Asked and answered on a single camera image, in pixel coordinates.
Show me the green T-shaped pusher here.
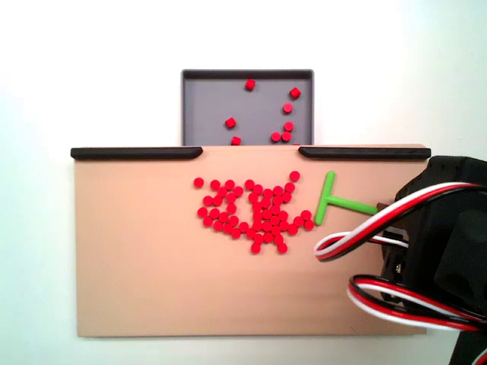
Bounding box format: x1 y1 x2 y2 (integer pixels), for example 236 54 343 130
314 170 380 226

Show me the black edge bar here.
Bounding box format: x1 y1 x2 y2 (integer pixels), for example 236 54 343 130
298 145 432 161
70 147 204 161

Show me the grey square tray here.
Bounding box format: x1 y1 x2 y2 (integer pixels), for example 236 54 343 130
180 68 316 147

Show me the beige rectangular board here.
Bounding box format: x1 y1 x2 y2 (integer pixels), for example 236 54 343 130
71 143 429 338

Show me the red white black cable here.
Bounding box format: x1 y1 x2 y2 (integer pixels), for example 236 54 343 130
314 182 487 263
348 275 487 332

